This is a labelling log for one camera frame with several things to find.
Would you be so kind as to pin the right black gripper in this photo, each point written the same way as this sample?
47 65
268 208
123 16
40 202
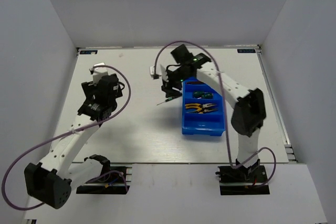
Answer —
168 86

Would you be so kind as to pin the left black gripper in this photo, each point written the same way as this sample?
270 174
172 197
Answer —
89 89

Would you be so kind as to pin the small black green screwdriver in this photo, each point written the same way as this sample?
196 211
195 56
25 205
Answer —
168 100

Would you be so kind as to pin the yellow long nose pliers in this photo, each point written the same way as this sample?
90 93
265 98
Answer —
199 106

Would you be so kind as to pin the green stubby screwdriver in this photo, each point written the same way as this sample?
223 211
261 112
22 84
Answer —
197 94
207 95

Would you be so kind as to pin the dark hex key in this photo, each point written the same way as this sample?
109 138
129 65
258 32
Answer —
194 83

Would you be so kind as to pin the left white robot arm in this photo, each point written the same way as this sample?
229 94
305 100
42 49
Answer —
52 180

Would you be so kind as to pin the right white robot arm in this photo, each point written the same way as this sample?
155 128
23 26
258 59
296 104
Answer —
248 105

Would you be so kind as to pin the blue compartment tray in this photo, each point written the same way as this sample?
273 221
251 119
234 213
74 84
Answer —
211 124

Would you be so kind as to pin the left blue corner label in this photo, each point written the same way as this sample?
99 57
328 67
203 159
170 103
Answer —
88 52

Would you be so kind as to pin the blue corner label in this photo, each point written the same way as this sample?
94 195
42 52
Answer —
88 52
246 51

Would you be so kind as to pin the right blue corner label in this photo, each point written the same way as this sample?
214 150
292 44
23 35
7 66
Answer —
246 51

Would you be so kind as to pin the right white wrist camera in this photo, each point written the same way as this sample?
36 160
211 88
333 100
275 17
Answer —
159 73

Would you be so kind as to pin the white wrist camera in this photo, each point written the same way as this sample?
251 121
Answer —
159 73
97 72

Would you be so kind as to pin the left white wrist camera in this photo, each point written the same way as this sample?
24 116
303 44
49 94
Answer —
97 72

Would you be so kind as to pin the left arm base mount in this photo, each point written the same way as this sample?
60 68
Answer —
116 179

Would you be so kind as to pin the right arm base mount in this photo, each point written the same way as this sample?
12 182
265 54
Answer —
233 182

